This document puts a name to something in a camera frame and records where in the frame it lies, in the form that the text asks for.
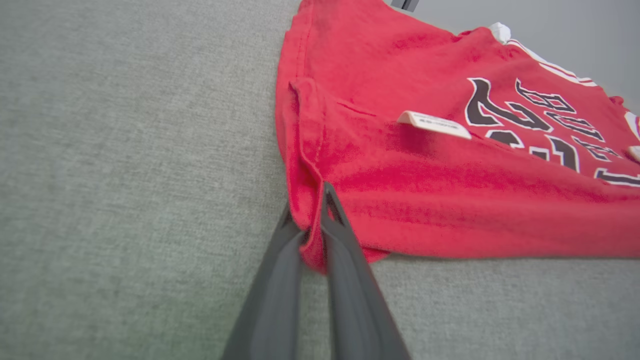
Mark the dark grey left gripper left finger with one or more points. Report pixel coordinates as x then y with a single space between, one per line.
272 305

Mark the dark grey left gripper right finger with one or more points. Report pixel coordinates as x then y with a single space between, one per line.
355 300

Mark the red basketball jersey white trim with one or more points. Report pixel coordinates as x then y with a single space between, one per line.
425 200

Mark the grey fabric sofa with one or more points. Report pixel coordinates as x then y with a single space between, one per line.
125 150

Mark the grey metal partition post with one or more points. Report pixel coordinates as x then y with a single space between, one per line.
404 4

